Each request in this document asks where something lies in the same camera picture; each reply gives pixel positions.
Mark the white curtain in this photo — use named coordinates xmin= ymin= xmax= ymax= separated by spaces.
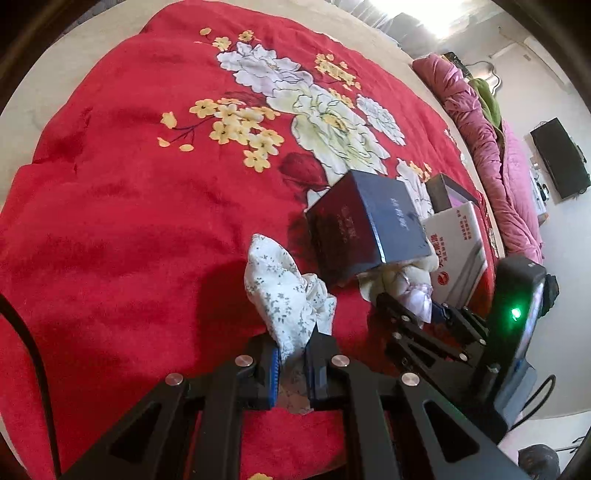
xmin=337 ymin=0 xmax=462 ymax=42

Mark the dark square box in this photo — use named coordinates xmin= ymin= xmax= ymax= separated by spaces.
xmin=305 ymin=170 xmax=432 ymax=287

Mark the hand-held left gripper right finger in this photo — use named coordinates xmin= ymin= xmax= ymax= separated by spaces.
xmin=305 ymin=330 xmax=532 ymax=480

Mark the beige plush toy purple hat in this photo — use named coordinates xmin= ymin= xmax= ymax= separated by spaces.
xmin=358 ymin=256 xmax=438 ymax=325

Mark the green cloth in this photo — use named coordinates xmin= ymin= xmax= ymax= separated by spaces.
xmin=468 ymin=78 xmax=503 ymax=134

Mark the dark shallow box tray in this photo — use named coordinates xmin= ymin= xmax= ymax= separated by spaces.
xmin=425 ymin=173 xmax=481 ymax=222

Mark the black cable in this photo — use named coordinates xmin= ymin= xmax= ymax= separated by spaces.
xmin=508 ymin=374 xmax=556 ymax=428
xmin=0 ymin=293 xmax=62 ymax=480

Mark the black flat television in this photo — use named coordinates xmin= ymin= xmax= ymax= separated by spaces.
xmin=530 ymin=117 xmax=591 ymax=201

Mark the white television cabinet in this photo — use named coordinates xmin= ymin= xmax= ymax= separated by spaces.
xmin=531 ymin=157 xmax=551 ymax=222

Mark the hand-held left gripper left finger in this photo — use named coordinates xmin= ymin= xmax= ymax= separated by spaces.
xmin=58 ymin=333 xmax=281 ymax=480

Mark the white floral scrunchie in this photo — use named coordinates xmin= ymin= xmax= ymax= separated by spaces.
xmin=245 ymin=233 xmax=338 ymax=415

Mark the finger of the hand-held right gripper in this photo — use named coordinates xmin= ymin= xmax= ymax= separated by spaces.
xmin=375 ymin=292 xmax=472 ymax=384
xmin=431 ymin=301 xmax=489 ymax=352

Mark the red tissue pack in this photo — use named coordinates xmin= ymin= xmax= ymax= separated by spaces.
xmin=422 ymin=200 xmax=489 ymax=308

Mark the pink quilt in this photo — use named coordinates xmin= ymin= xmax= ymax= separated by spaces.
xmin=412 ymin=53 xmax=544 ymax=266

